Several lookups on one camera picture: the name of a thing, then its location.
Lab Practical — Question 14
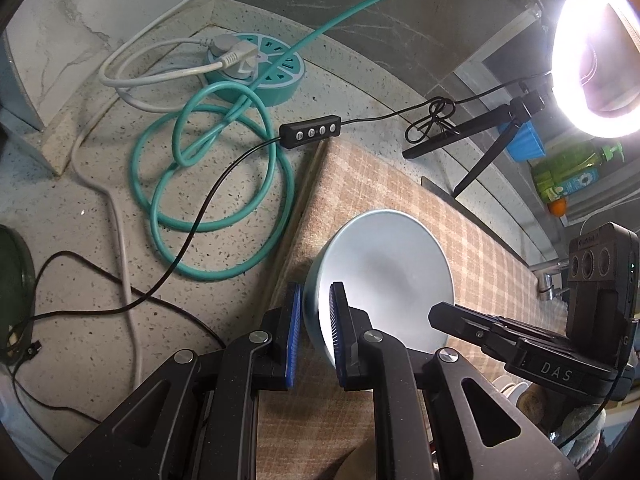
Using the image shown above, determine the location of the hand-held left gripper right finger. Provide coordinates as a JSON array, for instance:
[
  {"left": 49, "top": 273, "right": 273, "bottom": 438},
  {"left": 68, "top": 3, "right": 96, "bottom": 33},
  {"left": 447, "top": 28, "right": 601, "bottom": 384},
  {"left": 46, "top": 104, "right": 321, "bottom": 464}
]
[{"left": 328, "top": 281, "right": 583, "bottom": 480}]

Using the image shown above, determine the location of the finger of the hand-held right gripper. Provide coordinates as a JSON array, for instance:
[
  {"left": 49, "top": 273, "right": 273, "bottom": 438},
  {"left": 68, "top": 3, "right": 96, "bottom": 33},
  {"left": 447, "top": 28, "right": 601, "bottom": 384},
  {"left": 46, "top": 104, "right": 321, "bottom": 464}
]
[{"left": 427, "top": 301, "right": 531, "bottom": 361}]

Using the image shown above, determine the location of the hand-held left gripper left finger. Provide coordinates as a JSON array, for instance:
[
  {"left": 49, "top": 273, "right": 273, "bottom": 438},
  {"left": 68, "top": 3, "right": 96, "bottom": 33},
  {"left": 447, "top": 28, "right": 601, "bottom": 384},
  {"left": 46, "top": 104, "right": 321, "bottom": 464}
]
[{"left": 52, "top": 282, "right": 304, "bottom": 480}]

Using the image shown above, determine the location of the mint green bowl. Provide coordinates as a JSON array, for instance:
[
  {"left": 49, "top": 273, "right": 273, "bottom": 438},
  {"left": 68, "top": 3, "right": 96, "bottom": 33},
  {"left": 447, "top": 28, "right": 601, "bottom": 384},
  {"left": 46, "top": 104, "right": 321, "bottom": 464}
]
[{"left": 302, "top": 208, "right": 455, "bottom": 368}]

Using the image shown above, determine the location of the chrome faucet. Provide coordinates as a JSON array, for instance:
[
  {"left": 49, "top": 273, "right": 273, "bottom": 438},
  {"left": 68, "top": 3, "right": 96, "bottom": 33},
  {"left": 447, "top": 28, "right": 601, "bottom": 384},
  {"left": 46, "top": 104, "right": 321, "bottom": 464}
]
[{"left": 532, "top": 259, "right": 571, "bottom": 302}]

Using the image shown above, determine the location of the green dish soap bottle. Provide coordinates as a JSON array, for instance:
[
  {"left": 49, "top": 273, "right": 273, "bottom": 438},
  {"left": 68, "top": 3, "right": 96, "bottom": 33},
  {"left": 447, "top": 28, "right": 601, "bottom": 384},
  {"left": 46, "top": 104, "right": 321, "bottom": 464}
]
[{"left": 530, "top": 141, "right": 625, "bottom": 204}]

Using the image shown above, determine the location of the blue ribbed bowl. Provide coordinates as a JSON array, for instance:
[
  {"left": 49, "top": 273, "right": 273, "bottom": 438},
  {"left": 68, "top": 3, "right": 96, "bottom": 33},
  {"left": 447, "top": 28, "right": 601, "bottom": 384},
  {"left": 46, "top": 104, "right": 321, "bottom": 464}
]
[{"left": 507, "top": 122, "right": 546, "bottom": 162}]

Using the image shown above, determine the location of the beige plaid cloth mat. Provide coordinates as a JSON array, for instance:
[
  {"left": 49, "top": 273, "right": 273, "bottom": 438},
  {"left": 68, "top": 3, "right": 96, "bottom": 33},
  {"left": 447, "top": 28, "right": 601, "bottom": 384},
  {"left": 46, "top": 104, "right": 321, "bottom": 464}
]
[{"left": 255, "top": 137, "right": 571, "bottom": 480}]

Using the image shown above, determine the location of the black tripod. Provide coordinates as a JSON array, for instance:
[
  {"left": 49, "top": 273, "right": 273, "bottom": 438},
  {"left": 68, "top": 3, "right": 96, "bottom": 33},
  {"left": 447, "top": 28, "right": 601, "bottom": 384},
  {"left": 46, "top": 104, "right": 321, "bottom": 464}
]
[{"left": 402, "top": 87, "right": 551, "bottom": 198}]

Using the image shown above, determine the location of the round teal power strip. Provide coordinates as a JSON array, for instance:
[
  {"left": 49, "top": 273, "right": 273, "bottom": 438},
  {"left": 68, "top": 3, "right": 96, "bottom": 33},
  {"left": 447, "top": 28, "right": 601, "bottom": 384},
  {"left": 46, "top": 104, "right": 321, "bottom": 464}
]
[{"left": 202, "top": 32, "right": 306, "bottom": 107}]

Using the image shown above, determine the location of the dark green round object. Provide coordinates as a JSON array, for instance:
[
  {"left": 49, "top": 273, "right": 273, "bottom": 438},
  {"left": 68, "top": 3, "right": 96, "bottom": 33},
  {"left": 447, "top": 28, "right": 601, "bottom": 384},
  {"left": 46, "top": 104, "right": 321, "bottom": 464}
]
[{"left": 0, "top": 225, "right": 37, "bottom": 366}]

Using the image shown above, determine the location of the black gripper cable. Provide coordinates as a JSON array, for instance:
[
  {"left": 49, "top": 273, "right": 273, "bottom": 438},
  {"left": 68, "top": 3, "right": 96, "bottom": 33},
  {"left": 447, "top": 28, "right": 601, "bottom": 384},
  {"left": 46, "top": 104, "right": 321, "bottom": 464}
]
[{"left": 555, "top": 355, "right": 640, "bottom": 453}]

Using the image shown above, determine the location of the teal cable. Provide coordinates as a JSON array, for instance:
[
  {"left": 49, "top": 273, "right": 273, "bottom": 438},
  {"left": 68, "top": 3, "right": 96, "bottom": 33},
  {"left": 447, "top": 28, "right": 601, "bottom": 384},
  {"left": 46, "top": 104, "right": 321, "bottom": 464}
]
[{"left": 134, "top": 0, "right": 463, "bottom": 281}]

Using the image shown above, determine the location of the black cable with inline switch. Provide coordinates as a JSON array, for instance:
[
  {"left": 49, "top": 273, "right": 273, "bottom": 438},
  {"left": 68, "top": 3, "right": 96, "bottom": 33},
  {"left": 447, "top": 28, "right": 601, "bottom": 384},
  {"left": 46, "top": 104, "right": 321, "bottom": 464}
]
[{"left": 9, "top": 77, "right": 556, "bottom": 423}]

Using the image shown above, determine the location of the ring light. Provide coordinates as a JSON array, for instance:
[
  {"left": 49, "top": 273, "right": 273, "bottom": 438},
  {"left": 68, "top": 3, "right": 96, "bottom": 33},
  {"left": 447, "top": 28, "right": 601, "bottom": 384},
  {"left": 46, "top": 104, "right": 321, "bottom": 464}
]
[{"left": 550, "top": 0, "right": 640, "bottom": 138}]

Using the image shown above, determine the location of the white plug with cable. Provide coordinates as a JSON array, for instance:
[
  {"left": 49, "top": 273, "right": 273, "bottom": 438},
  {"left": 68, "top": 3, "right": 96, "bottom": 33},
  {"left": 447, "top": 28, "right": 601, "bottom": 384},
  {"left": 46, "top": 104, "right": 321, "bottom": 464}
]
[{"left": 70, "top": 0, "right": 261, "bottom": 386}]

